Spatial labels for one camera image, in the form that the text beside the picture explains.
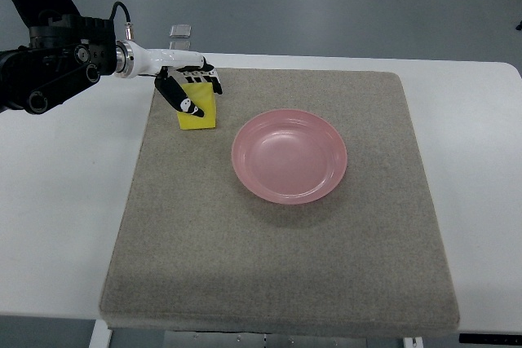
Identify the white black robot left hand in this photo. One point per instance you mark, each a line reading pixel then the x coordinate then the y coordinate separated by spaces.
pixel 164 65

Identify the yellow foam block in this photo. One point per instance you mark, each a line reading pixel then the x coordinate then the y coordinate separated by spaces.
pixel 203 96

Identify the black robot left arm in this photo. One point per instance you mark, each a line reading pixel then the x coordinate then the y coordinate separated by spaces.
pixel 67 54

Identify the lower silver floor plate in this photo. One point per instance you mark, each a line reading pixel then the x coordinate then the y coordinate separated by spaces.
pixel 183 45

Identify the pink plate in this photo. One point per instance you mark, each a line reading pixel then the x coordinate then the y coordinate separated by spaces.
pixel 289 156

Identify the grey felt mat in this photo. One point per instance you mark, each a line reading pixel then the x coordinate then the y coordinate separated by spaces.
pixel 196 251

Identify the white table leg frame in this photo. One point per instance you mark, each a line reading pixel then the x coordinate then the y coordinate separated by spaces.
pixel 101 335

